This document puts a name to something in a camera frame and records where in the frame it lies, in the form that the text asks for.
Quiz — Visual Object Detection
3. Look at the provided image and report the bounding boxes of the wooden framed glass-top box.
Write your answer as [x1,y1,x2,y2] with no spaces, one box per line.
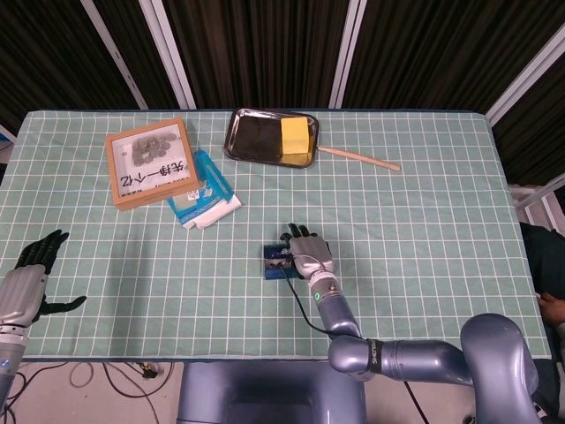
[104,118,200,212]

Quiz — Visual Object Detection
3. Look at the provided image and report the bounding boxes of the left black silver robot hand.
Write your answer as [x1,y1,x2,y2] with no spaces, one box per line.
[0,228,88,328]

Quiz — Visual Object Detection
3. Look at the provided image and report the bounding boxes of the black floor cables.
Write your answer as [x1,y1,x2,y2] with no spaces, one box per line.
[8,360,177,424]

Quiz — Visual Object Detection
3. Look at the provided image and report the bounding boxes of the white metal frame post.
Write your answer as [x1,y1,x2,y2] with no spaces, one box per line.
[139,0,198,110]
[510,174,565,224]
[80,0,149,110]
[485,34,565,127]
[329,0,368,110]

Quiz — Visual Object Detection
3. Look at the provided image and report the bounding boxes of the light wooden stick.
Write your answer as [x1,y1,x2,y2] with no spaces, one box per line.
[318,145,402,172]

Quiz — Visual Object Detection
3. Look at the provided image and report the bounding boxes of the black curtain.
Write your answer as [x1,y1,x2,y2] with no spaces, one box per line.
[0,0,565,186]

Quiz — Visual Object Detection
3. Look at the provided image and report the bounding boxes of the person in dark clothing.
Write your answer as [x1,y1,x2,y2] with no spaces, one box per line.
[518,223,565,398]

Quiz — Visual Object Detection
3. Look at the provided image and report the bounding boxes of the blue folding glasses case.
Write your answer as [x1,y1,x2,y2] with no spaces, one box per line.
[263,240,333,282]

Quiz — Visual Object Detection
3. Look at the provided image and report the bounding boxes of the yellow sponge block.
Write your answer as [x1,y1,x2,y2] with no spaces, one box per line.
[280,117,310,155]

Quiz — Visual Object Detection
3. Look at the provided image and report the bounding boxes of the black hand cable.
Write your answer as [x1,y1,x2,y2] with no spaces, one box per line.
[276,261,337,336]

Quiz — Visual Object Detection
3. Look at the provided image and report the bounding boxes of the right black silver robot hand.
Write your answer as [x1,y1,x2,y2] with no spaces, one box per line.
[279,223,335,281]

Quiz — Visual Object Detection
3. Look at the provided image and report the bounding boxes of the black metal tray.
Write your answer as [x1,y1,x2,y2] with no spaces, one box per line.
[222,107,320,169]

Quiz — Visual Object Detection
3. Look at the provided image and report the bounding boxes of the blue-grey robot torso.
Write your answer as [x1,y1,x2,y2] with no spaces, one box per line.
[176,360,368,424]

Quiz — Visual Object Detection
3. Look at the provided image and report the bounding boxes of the blue white paper packet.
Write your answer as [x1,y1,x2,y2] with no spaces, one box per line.
[166,148,243,231]

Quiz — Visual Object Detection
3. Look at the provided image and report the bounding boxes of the green white checked tablecloth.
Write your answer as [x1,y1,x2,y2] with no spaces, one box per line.
[0,110,553,361]

